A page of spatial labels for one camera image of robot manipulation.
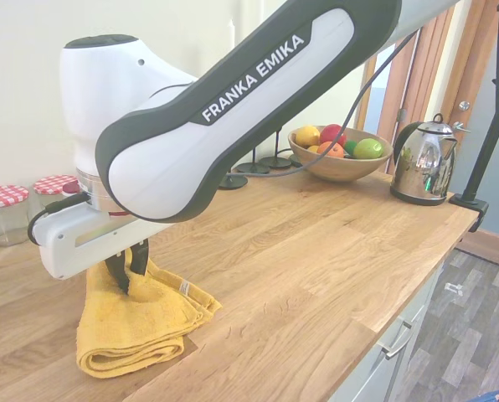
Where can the yellow lemon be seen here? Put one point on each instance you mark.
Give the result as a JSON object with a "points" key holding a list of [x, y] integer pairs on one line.
{"points": [[307, 136]]}

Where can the glass jar red checked lid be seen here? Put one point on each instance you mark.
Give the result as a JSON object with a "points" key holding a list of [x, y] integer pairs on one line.
{"points": [[4, 218], [50, 184]]}

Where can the dark green fruit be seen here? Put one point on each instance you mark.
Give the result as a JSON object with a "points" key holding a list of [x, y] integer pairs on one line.
{"points": [[350, 147]]}

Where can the red apple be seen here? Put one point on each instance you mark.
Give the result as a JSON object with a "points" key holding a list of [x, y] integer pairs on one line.
{"points": [[332, 134]]}

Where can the green apple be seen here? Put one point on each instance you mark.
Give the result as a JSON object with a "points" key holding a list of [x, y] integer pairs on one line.
{"points": [[368, 148]]}

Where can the yellow towel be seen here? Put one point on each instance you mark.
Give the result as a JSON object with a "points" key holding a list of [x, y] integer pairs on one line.
{"points": [[128, 335]]}

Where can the small white plastic piece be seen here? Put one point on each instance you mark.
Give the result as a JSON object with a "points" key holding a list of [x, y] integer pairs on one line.
{"points": [[454, 289]]}

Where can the silver door lever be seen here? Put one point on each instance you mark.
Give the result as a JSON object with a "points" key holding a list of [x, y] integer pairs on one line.
{"points": [[462, 127]]}

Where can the orange red fruit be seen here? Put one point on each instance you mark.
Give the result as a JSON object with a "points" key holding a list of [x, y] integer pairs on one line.
{"points": [[330, 150]]}

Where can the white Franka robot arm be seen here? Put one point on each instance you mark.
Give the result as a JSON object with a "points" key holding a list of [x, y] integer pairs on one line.
{"points": [[233, 146]]}

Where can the black clamp camera stand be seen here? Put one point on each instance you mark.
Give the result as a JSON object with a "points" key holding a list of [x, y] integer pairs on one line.
{"points": [[469, 205]]}

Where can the wooden fruit bowl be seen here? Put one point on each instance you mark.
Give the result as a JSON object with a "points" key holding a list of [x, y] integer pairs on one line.
{"points": [[337, 169]]}

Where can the white kitchen cabinet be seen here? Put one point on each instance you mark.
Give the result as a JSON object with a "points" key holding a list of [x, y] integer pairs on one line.
{"points": [[371, 368]]}

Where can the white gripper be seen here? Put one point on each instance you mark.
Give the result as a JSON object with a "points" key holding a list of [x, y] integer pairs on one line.
{"points": [[73, 247]]}

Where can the shiny steel kettle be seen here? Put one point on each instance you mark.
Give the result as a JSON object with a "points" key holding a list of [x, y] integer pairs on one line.
{"points": [[421, 167]]}

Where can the silver door lock knob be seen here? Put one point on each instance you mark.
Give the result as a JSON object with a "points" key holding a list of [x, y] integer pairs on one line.
{"points": [[465, 105]]}

